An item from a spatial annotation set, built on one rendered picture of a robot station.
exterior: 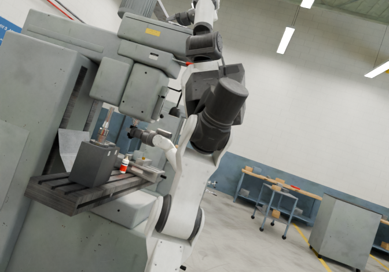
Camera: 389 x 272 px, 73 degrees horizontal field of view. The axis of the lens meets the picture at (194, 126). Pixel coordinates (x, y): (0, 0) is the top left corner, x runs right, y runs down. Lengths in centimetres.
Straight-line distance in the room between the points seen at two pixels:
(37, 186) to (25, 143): 52
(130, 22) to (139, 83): 36
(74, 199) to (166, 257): 42
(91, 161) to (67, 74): 57
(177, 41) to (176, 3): 799
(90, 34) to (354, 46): 817
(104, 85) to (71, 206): 75
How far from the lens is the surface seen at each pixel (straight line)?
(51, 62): 173
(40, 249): 184
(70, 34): 188
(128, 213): 151
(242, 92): 89
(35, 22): 206
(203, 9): 132
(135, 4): 179
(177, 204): 101
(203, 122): 93
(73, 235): 170
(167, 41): 157
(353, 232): 570
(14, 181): 179
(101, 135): 132
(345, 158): 855
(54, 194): 122
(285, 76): 844
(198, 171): 100
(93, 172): 130
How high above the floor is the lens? 133
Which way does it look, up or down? 2 degrees up
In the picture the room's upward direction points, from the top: 19 degrees clockwise
